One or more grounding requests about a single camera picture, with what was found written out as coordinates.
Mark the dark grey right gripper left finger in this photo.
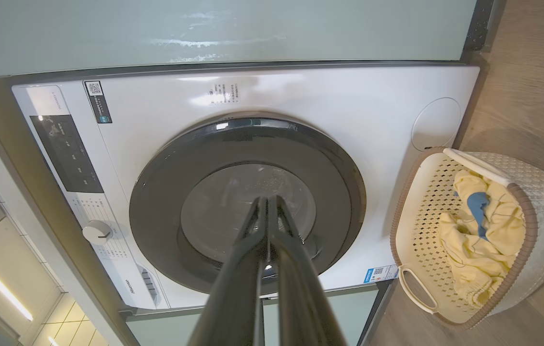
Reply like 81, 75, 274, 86
189, 196, 269, 346

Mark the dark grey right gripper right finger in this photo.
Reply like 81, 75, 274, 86
268, 195, 349, 346

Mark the dark grey round washer door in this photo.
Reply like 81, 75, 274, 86
129, 117, 367, 295

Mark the blue garment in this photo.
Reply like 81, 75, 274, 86
454, 191, 490, 241

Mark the white washing machine dial knob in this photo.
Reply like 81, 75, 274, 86
82, 220, 113, 246

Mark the white front-load washing machine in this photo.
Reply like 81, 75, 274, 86
11, 64, 481, 312

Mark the black washing machine display panel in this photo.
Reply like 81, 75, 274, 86
30, 114, 104, 194

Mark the white detergent drawer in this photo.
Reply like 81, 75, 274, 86
108, 261, 171, 310

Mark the blue white energy label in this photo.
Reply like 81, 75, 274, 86
363, 264, 400, 284

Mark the cream perforated laundry basket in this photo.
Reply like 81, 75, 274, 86
391, 148, 544, 330

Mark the round white filter cover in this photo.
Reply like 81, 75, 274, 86
411, 98, 462, 152

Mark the LED strip light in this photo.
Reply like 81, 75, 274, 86
0, 251, 34, 321

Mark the black QR code sticker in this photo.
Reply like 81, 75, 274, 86
84, 81, 113, 124

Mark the pale green wide cabinet panel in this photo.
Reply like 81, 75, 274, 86
0, 0, 477, 78

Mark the dark cabinet plinth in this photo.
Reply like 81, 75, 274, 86
462, 0, 496, 53

